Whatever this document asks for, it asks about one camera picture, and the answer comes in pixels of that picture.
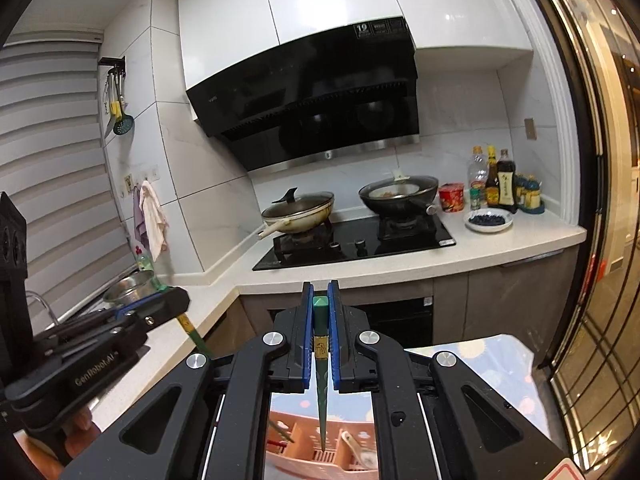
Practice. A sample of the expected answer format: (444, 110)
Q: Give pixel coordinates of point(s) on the purple hanging cloth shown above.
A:
(138, 220)

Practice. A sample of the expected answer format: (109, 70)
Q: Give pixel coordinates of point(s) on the metal faucet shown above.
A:
(42, 302)

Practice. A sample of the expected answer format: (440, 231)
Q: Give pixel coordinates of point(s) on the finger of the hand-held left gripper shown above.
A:
(165, 305)
(135, 306)

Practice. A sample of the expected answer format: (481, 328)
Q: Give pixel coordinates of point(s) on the white plate with dark food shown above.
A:
(487, 220)

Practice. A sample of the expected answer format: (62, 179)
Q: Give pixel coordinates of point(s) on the printed blue tablecloth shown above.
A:
(500, 360)

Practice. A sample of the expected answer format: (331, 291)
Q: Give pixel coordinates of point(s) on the glass sliding door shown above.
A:
(590, 160)

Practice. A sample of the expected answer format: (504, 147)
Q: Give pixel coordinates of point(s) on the clear oil bottle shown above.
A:
(477, 170)

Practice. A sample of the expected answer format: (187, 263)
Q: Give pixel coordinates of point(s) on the pink utensil holder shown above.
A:
(305, 435)

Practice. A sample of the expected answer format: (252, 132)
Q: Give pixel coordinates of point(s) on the green chopstick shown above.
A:
(280, 429)
(192, 332)
(320, 360)

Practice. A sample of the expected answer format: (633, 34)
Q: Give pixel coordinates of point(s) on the beige wall outlet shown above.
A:
(530, 128)

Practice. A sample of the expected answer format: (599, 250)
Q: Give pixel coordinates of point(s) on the person's left hand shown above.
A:
(77, 430)

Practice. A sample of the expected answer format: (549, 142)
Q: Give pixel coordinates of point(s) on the white window blinds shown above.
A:
(50, 135)

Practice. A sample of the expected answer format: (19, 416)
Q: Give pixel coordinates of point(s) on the metal basin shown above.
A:
(127, 287)

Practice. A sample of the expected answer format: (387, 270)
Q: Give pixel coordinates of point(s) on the cream spoon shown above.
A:
(350, 442)

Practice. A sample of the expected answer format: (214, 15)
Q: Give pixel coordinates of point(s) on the hanging kitchen utensils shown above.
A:
(123, 125)

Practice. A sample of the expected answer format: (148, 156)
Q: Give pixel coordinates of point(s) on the black wok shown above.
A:
(400, 200)

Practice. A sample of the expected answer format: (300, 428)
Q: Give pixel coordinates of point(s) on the cream wok with lid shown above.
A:
(300, 212)

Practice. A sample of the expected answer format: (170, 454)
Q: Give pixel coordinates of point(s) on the hanging metal knife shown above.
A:
(109, 127)

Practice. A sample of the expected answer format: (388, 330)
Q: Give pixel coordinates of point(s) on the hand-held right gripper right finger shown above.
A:
(334, 320)

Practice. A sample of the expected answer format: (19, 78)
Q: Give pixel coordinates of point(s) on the black range hood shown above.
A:
(300, 100)

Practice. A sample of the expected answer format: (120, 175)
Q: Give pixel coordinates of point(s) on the white wall cabinet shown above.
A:
(325, 0)

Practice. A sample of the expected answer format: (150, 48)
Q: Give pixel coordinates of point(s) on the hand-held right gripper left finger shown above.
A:
(307, 320)

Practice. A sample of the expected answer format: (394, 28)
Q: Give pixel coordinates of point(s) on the black wall utensil rack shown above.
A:
(112, 61)

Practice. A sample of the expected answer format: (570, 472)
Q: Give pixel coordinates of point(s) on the red instant noodle cup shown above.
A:
(451, 200)

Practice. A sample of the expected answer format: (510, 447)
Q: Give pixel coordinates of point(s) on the pale pink hanging cloth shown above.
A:
(152, 220)

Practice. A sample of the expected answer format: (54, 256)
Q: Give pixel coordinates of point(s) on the black gas stove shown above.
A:
(360, 252)

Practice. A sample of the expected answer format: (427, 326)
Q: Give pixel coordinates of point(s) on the yellow cap sauce bottle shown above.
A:
(492, 190)

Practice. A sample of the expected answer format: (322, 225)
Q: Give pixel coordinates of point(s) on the black built-in oven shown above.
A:
(395, 320)

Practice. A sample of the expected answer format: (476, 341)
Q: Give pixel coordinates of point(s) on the white wall switch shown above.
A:
(155, 174)

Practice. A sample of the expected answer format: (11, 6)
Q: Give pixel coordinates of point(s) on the small green cap jar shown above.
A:
(475, 201)

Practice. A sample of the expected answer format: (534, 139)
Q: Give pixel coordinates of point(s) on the green dish soap bottle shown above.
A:
(145, 260)

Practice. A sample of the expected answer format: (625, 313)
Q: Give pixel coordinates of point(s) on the dark soy sauce bottle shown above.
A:
(507, 185)

